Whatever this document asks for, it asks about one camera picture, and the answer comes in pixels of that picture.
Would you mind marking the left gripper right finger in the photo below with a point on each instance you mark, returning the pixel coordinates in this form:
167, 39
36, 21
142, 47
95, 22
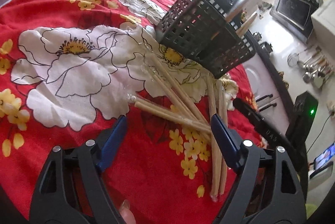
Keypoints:
266, 188

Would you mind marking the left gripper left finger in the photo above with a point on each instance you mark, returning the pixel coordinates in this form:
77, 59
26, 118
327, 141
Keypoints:
70, 188

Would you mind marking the dark green utensil basket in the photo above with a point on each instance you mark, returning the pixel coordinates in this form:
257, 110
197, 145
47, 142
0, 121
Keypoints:
205, 31

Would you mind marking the person's left hand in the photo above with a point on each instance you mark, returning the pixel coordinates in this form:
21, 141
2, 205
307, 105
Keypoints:
126, 213

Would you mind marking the steel ladle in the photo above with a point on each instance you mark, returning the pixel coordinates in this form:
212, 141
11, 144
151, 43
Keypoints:
313, 71

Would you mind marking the metal strainer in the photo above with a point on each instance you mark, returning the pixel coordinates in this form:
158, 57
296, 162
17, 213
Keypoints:
292, 58

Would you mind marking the dark teapot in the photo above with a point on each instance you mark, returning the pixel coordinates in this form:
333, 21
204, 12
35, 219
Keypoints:
266, 47

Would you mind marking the steel kettle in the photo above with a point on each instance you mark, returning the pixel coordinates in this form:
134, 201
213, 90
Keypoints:
257, 36

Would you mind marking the white upper cabinet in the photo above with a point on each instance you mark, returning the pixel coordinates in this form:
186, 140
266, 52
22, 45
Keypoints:
323, 23

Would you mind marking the black range hood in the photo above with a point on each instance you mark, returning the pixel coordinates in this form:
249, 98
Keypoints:
295, 15

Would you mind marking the red floral tablecloth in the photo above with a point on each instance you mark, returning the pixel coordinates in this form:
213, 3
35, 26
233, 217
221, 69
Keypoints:
67, 67

